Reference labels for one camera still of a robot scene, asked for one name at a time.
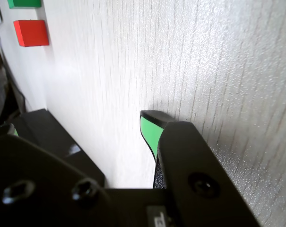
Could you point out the green wooden cube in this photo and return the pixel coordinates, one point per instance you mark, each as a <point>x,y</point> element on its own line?
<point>24,3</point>

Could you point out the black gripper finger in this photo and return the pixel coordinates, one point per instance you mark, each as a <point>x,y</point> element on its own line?
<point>34,170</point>
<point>192,165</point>

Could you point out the red wooden cube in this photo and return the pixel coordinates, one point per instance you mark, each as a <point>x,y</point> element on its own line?
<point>31,33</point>

